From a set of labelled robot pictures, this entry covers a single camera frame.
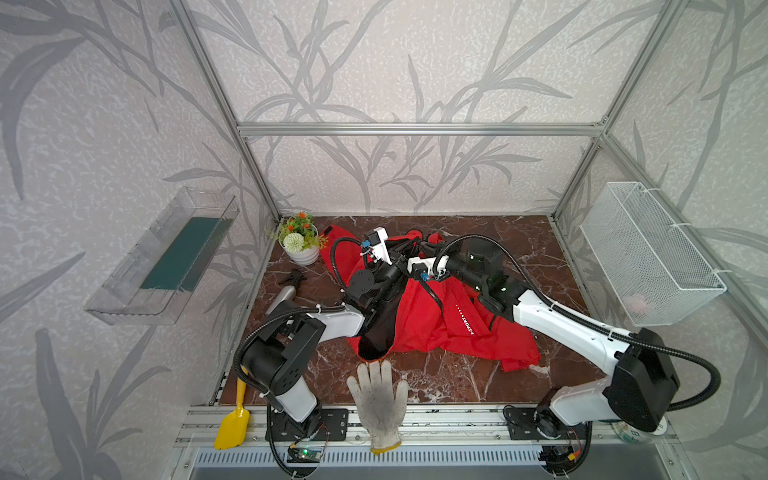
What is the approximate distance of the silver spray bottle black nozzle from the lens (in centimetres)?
97

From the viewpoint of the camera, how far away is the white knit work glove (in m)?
0.72

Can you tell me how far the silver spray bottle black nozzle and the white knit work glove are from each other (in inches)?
13.3
